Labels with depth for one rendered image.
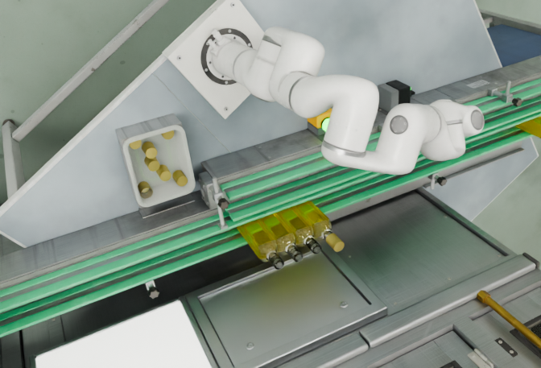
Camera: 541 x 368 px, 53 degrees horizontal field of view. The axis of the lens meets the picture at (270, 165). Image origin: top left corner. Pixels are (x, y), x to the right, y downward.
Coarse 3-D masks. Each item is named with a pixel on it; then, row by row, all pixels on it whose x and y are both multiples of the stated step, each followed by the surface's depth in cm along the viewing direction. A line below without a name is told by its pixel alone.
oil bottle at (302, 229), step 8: (288, 208) 164; (280, 216) 162; (288, 216) 160; (296, 216) 160; (288, 224) 157; (296, 224) 156; (304, 224) 156; (296, 232) 154; (304, 232) 153; (312, 232) 154; (296, 240) 155
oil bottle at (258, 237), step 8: (248, 224) 159; (256, 224) 159; (240, 232) 163; (248, 232) 156; (256, 232) 155; (264, 232) 155; (248, 240) 158; (256, 240) 152; (264, 240) 152; (272, 240) 152; (256, 248) 152; (264, 248) 149; (272, 248) 150; (264, 256) 150
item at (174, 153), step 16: (176, 128) 149; (128, 144) 145; (160, 144) 157; (176, 144) 159; (128, 160) 147; (160, 160) 159; (176, 160) 162; (144, 176) 159; (192, 176) 158; (144, 192) 160; (160, 192) 160; (176, 192) 159
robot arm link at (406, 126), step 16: (400, 112) 106; (416, 112) 105; (432, 112) 111; (384, 128) 108; (400, 128) 105; (416, 128) 105; (432, 128) 110; (384, 144) 107; (400, 144) 106; (416, 144) 106; (336, 160) 105; (352, 160) 104; (368, 160) 106; (384, 160) 107; (400, 160) 106; (416, 160) 109
